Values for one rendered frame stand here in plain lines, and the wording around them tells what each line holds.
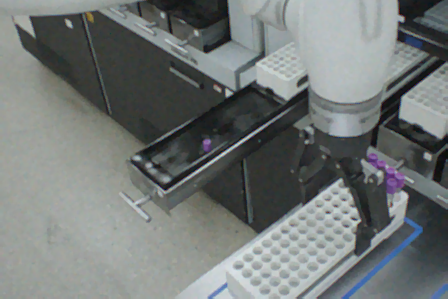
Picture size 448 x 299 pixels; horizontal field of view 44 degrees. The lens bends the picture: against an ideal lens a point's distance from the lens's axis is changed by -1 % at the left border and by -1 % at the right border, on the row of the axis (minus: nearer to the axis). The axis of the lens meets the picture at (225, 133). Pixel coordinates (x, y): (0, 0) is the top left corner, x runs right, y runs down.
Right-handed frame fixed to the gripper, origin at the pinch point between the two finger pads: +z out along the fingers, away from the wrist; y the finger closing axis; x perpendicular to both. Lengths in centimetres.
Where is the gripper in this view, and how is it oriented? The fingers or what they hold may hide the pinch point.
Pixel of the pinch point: (335, 220)
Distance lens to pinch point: 87.5
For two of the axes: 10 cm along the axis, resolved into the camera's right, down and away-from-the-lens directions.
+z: 0.8, 7.5, 6.5
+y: 6.3, 4.7, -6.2
